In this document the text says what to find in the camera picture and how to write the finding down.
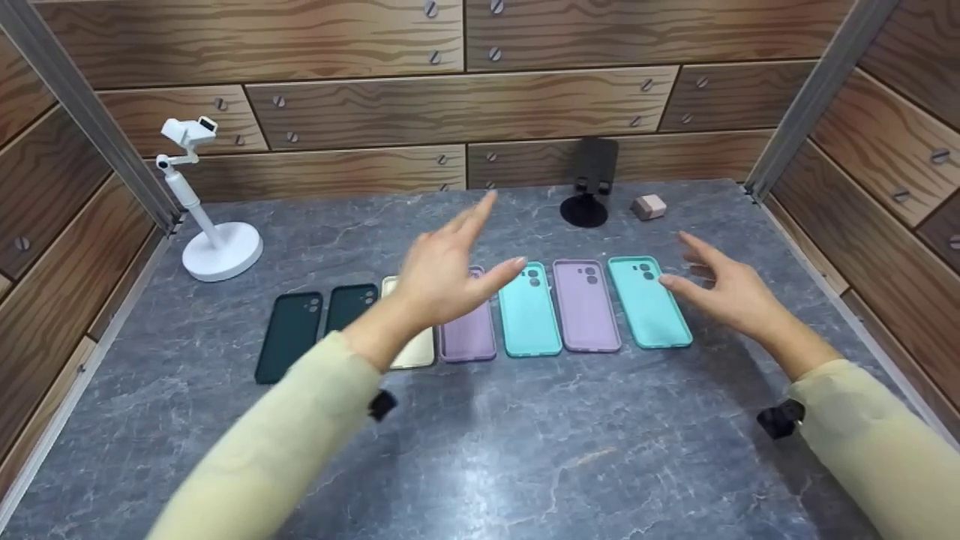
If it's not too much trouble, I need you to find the person's right hand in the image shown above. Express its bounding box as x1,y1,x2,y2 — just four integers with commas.
658,231,797,343

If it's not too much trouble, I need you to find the person's left hand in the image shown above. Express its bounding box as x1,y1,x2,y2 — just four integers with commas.
388,190,529,335

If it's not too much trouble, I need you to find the person's left forearm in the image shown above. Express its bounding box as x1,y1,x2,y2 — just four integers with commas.
146,298,440,540

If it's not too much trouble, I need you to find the person's right forearm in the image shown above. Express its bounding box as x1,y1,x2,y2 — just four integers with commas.
763,321,960,540

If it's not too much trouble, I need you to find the teal phone case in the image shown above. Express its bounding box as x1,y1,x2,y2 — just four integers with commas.
497,260,564,359
607,255,694,351

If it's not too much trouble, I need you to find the small beige cube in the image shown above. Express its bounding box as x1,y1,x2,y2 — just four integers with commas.
631,193,668,222

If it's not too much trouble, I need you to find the purple phone case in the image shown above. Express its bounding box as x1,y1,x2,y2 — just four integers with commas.
552,258,623,354
438,265,498,365

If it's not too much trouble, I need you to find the dark green phone case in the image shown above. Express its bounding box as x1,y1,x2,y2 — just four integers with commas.
323,283,380,340
254,292,324,386

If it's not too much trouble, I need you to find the cream phone case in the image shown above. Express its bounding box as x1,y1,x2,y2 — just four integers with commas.
380,275,437,371

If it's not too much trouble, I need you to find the black phone stand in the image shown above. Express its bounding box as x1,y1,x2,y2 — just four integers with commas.
559,136,621,229

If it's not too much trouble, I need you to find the white phone stand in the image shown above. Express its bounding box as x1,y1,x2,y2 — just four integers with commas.
155,115,264,284

